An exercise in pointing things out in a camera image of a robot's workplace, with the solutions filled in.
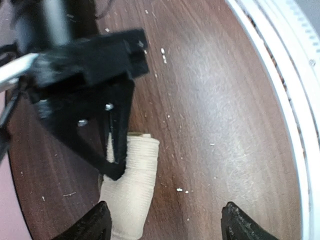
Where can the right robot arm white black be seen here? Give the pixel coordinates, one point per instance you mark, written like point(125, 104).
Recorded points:
point(41, 25)

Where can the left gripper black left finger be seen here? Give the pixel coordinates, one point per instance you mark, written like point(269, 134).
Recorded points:
point(96, 224)

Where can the striped beige green sock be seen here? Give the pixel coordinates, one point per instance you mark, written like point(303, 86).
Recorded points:
point(129, 198)

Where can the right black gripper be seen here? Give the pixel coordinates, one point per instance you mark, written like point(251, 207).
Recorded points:
point(90, 78)

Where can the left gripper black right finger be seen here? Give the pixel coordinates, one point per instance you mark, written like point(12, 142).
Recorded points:
point(237, 225)

